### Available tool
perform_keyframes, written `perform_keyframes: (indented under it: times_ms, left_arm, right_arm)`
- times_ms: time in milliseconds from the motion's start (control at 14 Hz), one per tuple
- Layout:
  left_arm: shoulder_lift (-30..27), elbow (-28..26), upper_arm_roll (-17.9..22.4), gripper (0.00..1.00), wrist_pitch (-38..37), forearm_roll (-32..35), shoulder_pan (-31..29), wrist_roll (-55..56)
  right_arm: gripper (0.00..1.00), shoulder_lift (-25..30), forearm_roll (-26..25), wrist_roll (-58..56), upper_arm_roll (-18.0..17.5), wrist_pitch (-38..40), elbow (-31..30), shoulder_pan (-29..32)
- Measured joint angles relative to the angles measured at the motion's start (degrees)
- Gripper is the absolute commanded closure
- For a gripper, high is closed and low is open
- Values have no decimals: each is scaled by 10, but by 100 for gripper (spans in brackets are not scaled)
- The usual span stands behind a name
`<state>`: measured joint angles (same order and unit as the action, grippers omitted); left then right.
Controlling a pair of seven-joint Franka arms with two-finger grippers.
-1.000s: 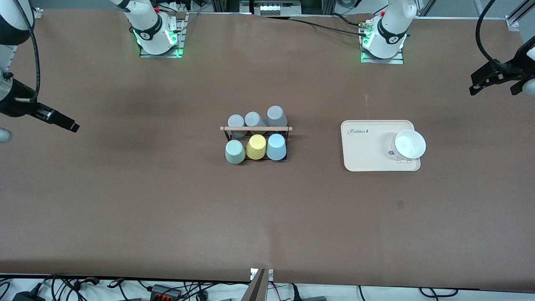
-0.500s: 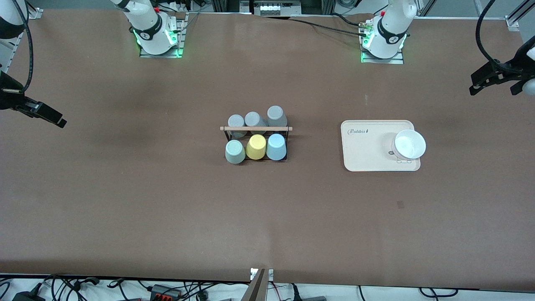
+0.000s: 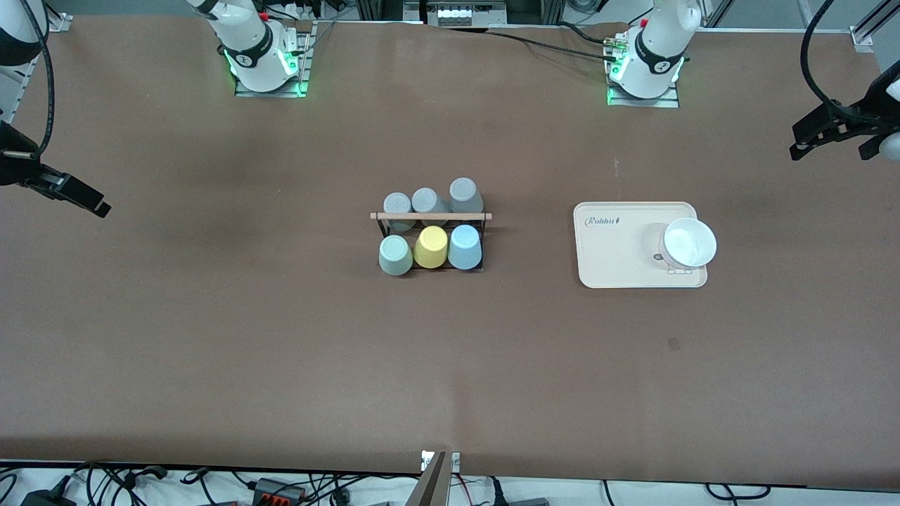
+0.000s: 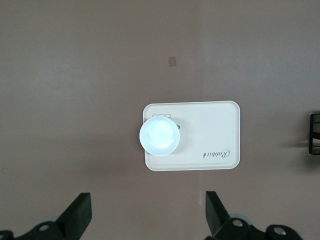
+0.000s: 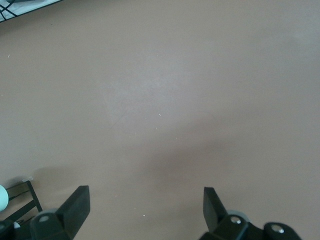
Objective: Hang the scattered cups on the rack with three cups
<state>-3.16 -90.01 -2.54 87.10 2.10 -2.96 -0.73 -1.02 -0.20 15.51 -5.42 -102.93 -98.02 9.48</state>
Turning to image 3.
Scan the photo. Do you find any black wire cup rack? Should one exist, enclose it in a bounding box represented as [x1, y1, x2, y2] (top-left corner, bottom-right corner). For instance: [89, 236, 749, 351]
[371, 211, 493, 273]

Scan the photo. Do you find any white power strip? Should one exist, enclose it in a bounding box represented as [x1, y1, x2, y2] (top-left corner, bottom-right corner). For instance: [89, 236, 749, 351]
[425, 0, 508, 27]

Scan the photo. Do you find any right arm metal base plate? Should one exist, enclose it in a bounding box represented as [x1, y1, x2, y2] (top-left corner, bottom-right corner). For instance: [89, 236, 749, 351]
[234, 21, 314, 98]

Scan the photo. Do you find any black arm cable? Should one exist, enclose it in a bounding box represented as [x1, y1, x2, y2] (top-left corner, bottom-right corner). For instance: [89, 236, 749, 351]
[20, 0, 56, 161]
[802, 0, 848, 113]

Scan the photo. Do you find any grey camera stand pole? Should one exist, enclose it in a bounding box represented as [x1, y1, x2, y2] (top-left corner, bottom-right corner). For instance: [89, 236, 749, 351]
[406, 451, 451, 506]

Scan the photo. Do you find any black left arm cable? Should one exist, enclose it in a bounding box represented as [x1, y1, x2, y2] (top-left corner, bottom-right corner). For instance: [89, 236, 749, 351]
[802, 0, 848, 113]

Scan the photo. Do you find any black orange power strip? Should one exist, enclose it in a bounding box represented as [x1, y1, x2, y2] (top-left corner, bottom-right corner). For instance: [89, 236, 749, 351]
[252, 478, 308, 505]

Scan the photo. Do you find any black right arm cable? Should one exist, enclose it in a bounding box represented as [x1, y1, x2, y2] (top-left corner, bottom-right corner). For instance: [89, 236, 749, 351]
[20, 0, 56, 161]

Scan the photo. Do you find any pale green cup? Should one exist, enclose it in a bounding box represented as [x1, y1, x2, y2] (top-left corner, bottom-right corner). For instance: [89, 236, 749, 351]
[378, 235, 414, 276]

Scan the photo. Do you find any light blue cup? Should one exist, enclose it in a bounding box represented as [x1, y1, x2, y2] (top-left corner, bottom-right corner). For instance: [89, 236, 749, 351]
[446, 223, 482, 271]

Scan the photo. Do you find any grey cup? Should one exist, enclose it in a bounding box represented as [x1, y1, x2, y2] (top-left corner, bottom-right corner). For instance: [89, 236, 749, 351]
[411, 188, 451, 226]
[383, 192, 413, 233]
[449, 177, 485, 215]

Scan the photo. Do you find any black power adapter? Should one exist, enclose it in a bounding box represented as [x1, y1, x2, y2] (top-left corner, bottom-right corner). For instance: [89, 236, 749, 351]
[20, 488, 77, 506]

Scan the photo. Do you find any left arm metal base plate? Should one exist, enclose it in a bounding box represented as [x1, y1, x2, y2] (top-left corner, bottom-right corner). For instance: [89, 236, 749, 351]
[606, 34, 681, 109]

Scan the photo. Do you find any black cable on table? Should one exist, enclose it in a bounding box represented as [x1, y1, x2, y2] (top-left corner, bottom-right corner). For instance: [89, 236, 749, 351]
[450, 25, 614, 63]

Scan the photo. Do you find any beige rabbit print tray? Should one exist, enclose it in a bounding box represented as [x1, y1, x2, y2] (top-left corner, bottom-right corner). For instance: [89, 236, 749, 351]
[573, 202, 708, 290]

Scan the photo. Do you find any white bowl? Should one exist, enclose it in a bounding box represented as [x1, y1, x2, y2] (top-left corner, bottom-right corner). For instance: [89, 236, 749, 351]
[659, 217, 718, 271]

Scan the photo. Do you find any yellow cup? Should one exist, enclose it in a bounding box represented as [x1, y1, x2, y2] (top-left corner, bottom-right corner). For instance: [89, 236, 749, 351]
[413, 225, 449, 269]

